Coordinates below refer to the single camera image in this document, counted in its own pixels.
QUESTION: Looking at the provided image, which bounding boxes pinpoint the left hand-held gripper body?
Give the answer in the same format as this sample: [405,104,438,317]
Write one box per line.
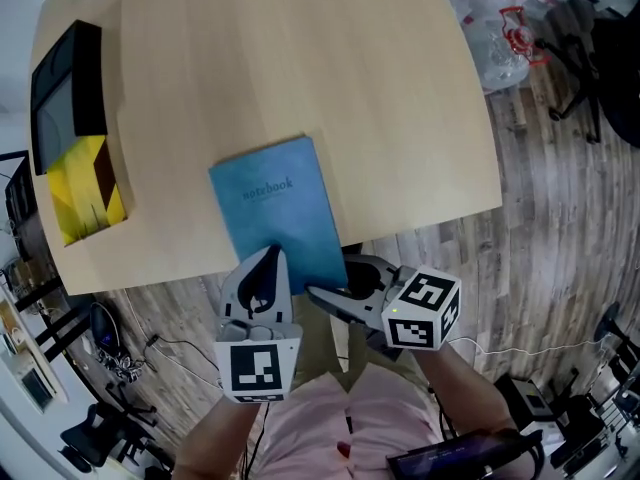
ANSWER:
[213,316,304,405]

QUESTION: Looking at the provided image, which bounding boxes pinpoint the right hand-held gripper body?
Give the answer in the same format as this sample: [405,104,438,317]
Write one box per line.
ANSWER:
[363,262,463,353]

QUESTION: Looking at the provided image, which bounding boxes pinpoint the blue notebook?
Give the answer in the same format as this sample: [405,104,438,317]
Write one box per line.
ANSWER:
[207,134,350,297]

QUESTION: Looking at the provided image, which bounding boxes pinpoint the black and yellow tray box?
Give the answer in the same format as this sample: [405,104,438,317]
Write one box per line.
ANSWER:
[28,18,134,248]

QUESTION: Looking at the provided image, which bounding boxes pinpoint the person's right forearm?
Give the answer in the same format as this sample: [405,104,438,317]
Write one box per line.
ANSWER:
[415,340,519,452]

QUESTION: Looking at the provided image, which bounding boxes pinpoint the person's left forearm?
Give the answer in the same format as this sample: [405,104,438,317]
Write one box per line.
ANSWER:
[172,396,274,480]

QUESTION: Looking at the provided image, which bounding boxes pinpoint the black office chair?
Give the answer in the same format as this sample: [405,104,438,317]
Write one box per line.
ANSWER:
[535,0,640,150]
[58,381,162,475]

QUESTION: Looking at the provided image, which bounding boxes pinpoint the person's khaki trousers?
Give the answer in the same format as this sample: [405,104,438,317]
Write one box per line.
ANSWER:
[288,290,432,390]

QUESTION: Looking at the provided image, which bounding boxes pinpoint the person's pink shirt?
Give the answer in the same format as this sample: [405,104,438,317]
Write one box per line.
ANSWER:
[248,365,447,480]

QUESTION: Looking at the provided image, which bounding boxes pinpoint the black rounded floor device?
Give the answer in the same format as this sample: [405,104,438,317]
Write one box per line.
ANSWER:
[88,300,125,355]

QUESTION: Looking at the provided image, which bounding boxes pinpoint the black equipment case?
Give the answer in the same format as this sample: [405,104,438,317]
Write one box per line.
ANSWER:
[494,371,559,437]

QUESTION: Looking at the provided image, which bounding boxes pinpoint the black round stand base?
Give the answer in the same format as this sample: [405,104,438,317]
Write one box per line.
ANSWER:
[593,300,625,343]

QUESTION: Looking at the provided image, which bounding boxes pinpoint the side desk with black legs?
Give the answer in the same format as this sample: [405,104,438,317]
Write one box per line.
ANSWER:
[0,273,92,417]

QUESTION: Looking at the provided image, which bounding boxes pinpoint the black floor cable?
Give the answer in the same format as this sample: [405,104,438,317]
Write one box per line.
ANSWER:
[143,333,224,387]

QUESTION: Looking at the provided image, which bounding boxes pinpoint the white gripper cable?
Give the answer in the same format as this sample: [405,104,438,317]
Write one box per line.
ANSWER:
[447,336,604,358]

